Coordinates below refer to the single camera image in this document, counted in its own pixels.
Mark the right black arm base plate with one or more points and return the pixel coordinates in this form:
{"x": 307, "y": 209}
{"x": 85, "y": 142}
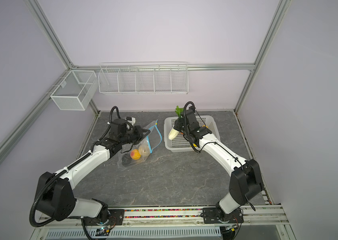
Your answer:
{"x": 218, "y": 216}

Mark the long white wire shelf basket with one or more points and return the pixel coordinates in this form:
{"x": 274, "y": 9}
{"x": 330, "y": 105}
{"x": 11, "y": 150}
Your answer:
{"x": 143, "y": 78}

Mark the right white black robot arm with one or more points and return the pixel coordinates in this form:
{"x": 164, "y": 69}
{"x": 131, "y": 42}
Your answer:
{"x": 245, "y": 176}

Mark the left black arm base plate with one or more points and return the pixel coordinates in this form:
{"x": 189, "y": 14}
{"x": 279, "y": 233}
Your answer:
{"x": 114, "y": 217}

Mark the black toy avocado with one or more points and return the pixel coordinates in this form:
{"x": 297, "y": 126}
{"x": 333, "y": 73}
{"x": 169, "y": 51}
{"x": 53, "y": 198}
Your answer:
{"x": 127, "y": 162}

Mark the white plastic perforated basket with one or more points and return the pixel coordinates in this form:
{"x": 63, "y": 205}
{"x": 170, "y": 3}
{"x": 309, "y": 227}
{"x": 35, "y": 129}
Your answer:
{"x": 179, "y": 143}

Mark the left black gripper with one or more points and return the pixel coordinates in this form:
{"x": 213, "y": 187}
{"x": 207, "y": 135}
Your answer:
{"x": 139, "y": 130}

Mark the white toy radish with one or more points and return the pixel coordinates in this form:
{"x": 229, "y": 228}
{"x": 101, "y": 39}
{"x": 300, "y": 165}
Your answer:
{"x": 173, "y": 134}

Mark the orange yellow toy fruit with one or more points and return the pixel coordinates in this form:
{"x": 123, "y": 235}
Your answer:
{"x": 135, "y": 154}

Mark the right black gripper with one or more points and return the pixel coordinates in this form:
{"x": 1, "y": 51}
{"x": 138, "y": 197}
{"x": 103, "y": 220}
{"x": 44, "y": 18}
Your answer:
{"x": 178, "y": 124}

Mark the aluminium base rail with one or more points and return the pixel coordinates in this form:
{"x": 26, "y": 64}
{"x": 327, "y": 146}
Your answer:
{"x": 194, "y": 216}

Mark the small white mesh box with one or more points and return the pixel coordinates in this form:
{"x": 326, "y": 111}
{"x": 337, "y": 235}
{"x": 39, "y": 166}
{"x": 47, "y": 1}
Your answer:
{"x": 76, "y": 90}

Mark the clear zip top bag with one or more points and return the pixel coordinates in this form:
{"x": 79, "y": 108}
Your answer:
{"x": 153, "y": 140}

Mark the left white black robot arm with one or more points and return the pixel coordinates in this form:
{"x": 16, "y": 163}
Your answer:
{"x": 55, "y": 200}

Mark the beige round toy bun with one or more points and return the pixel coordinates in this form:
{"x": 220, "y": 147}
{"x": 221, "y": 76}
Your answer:
{"x": 144, "y": 150}

